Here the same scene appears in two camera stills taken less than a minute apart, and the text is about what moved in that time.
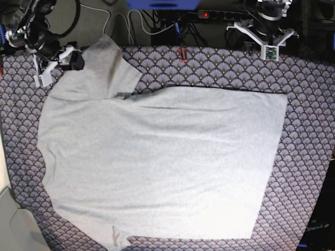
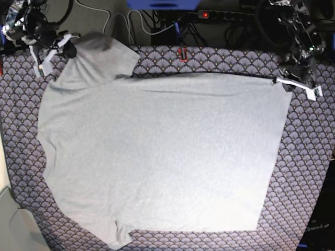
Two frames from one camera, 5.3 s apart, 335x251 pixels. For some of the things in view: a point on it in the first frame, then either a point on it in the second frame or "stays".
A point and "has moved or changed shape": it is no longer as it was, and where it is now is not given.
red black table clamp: x=180 y=53 stays
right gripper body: x=268 y=29 → x=300 y=69
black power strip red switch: x=211 y=14 stays
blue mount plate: x=163 y=4 stays
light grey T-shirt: x=155 y=161 has moved or changed shape
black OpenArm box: x=320 y=234 stays
